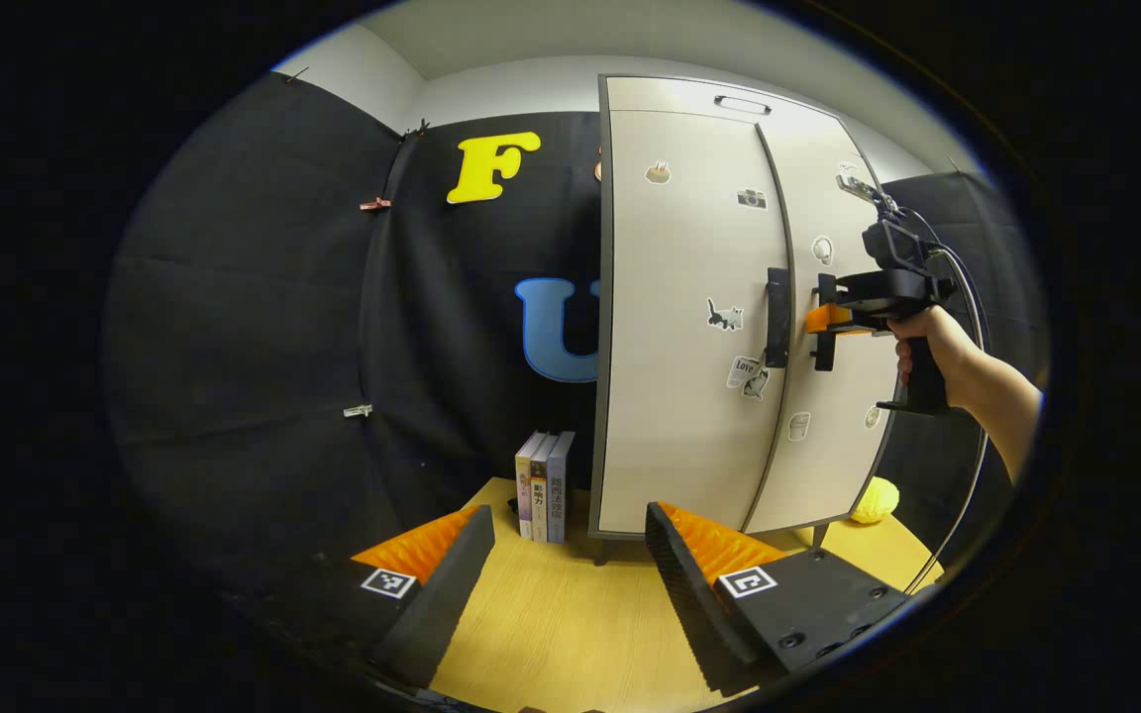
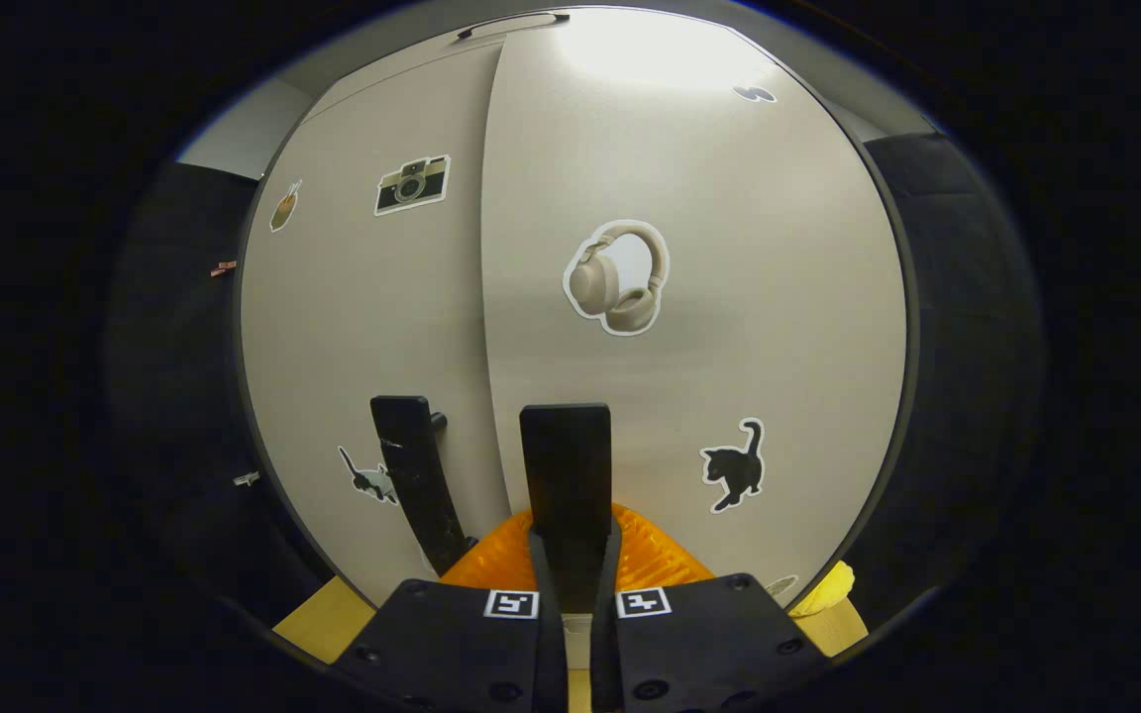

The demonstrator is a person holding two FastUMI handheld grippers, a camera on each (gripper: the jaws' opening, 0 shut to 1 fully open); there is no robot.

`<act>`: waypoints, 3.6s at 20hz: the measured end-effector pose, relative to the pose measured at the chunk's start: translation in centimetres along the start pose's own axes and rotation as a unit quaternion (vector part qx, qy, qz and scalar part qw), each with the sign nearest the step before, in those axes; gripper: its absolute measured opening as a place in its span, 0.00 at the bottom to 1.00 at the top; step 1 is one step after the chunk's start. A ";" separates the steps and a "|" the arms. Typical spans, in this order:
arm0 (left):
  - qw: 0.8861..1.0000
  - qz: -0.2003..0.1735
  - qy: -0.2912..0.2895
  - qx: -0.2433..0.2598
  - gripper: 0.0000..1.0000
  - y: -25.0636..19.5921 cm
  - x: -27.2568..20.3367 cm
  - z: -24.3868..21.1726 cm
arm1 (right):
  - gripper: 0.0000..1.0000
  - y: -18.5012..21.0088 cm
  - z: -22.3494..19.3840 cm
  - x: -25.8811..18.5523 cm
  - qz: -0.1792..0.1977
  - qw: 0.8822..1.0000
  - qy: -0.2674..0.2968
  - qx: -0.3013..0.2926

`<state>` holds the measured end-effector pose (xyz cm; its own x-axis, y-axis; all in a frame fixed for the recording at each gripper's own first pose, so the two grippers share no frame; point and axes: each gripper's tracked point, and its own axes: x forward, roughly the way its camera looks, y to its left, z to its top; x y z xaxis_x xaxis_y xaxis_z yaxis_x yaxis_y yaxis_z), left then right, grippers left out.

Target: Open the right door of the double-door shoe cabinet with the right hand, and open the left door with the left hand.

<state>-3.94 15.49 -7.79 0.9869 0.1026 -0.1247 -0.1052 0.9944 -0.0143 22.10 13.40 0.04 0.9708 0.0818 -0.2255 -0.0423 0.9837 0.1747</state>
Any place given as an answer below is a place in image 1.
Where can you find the red clip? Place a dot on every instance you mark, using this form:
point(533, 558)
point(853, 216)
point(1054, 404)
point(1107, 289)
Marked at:
point(375, 204)

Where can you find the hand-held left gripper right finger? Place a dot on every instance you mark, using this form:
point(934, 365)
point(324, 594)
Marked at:
point(694, 614)

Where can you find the silver clip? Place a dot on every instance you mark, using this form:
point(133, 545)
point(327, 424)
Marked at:
point(358, 410)

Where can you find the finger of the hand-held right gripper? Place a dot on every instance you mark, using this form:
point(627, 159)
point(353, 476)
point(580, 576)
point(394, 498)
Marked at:
point(843, 319)

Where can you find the yellow round object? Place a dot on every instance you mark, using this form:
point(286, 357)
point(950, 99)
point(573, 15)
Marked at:
point(875, 500)

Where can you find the white shoe cabinet door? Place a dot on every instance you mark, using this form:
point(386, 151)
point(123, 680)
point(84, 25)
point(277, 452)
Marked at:
point(828, 456)
point(679, 416)

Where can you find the white double-door shoe cabinet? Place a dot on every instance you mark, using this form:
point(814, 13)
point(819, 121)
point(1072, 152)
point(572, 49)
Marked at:
point(670, 94)

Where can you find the dark clip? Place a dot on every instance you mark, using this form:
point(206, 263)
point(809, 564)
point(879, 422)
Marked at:
point(295, 74)
point(417, 129)

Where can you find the black backdrop cloth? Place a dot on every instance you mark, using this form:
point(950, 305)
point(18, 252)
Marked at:
point(234, 347)

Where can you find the grey-blue book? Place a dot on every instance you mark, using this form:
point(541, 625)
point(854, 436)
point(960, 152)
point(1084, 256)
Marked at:
point(562, 495)

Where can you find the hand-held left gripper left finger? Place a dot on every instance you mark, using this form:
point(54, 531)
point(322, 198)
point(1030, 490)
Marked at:
point(442, 594)

